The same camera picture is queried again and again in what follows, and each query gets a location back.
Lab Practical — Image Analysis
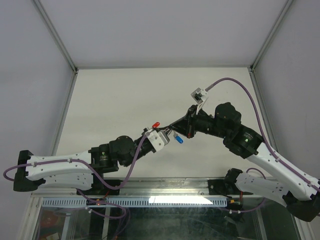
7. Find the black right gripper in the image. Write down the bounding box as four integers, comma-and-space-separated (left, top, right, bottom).
168, 105, 230, 140

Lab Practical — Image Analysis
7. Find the key with red tag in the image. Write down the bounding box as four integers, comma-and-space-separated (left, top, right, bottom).
152, 121, 160, 128

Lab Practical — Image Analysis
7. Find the metal keyring with clips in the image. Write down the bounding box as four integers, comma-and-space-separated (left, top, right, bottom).
164, 126, 178, 138

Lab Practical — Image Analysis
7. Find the key with blue tag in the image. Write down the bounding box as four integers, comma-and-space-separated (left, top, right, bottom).
173, 132, 184, 144

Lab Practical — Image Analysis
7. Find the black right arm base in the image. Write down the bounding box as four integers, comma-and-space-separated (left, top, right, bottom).
207, 168, 243, 198

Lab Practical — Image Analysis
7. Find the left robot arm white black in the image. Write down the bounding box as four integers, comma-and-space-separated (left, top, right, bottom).
13, 127, 171, 195

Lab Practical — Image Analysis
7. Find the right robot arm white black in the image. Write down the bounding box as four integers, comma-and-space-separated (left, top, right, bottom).
169, 102, 320, 222

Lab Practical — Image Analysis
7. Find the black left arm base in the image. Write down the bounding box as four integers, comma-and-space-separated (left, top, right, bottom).
81, 176, 122, 197

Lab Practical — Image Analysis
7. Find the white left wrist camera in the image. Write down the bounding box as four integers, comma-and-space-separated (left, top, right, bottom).
142, 128, 170, 153

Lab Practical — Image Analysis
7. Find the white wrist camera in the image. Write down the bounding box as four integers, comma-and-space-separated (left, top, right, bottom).
190, 87, 208, 114
142, 128, 170, 153

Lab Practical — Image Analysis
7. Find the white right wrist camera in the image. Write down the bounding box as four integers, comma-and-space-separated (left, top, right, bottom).
190, 87, 208, 114

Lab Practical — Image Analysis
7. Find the aluminium mounting rail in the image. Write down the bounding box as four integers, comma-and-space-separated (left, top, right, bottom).
32, 176, 300, 198

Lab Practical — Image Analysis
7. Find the right aluminium frame post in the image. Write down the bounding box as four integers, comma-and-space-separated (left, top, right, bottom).
247, 0, 296, 150

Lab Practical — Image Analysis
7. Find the aluminium frame post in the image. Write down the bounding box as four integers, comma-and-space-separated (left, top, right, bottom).
31, 0, 79, 156
247, 0, 296, 150

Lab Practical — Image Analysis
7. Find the white slotted cable duct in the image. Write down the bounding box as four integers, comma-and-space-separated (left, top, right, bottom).
41, 195, 228, 208

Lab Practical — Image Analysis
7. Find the left aluminium frame post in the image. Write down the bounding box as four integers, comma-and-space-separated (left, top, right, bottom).
31, 0, 79, 156

